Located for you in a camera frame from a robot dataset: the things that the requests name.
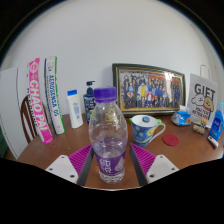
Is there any framed group picture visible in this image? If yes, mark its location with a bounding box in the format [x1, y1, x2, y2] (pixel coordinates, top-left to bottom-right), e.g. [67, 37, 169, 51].
[111, 62, 187, 118]

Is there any blue tissue pack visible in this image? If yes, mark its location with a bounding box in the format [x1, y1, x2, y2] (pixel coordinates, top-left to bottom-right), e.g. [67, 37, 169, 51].
[170, 104, 193, 127]

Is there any white bottle with blue cap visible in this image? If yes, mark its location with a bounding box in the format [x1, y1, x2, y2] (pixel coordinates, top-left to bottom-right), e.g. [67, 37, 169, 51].
[66, 89, 85, 130]

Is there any small patterned snack packet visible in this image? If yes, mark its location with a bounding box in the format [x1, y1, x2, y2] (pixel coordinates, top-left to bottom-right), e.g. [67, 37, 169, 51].
[191, 122, 206, 136]

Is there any clear purple-capped water bottle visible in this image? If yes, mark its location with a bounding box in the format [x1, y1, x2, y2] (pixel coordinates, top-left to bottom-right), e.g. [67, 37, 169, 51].
[87, 86, 130, 185]

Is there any white printed paper gift bag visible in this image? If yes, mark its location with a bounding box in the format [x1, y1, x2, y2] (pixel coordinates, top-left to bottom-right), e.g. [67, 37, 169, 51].
[186, 64, 220, 130]

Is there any small white blue packet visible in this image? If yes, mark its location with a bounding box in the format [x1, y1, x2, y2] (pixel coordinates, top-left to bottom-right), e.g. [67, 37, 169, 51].
[206, 134, 220, 149]

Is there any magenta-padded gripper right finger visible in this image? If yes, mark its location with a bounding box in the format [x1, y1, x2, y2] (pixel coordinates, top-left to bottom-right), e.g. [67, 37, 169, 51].
[128, 143, 181, 187]

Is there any colourful puzzle cube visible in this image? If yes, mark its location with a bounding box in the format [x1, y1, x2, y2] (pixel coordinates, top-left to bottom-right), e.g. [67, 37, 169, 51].
[198, 118, 209, 130]

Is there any white green shuttlecock tube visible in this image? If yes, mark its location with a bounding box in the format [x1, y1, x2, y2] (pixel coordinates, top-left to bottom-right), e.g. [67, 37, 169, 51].
[43, 55, 67, 136]

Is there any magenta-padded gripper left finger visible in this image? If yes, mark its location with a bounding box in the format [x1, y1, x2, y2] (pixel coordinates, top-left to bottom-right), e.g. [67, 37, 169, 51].
[45, 143, 95, 187]

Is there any brown wooden chair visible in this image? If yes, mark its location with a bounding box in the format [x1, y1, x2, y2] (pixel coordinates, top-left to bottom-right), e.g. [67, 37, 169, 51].
[20, 94, 52, 145]

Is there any dark blue pump bottle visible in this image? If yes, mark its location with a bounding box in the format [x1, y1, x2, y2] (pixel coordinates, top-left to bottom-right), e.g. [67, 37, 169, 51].
[82, 79, 98, 125]

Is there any blue detergent bottle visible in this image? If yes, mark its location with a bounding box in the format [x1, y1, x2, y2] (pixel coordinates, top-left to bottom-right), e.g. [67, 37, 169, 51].
[208, 101, 224, 143]

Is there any flat round red coaster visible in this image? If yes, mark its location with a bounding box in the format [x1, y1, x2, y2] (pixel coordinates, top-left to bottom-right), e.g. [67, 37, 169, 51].
[162, 133, 181, 148]

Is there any blue painted ceramic mug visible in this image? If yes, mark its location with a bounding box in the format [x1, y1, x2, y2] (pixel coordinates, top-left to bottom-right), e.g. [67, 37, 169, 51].
[128, 114, 167, 149]

